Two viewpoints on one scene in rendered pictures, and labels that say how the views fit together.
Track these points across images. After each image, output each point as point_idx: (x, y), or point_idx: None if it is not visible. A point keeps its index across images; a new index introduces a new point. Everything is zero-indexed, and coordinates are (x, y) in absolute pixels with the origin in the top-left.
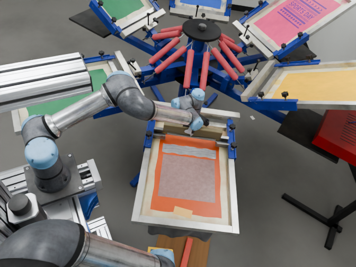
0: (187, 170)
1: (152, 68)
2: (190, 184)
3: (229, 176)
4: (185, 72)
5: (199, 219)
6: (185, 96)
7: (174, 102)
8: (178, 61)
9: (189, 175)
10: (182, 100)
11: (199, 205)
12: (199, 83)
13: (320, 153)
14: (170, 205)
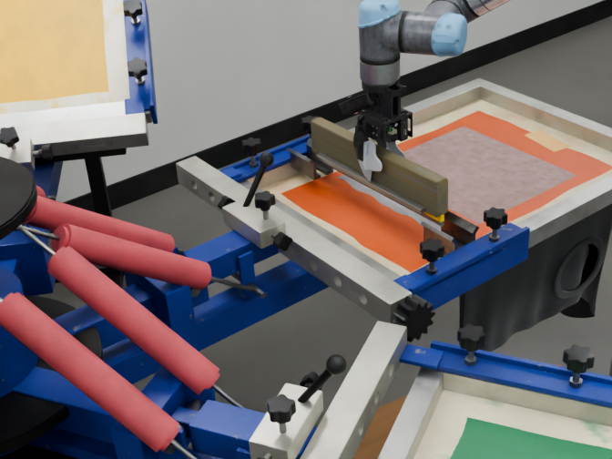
0: (458, 178)
1: (201, 407)
2: (479, 160)
3: None
4: (160, 265)
5: (522, 124)
6: (420, 15)
7: (464, 19)
8: (32, 402)
9: (461, 171)
10: (439, 12)
11: (499, 135)
12: (155, 244)
13: None
14: (564, 155)
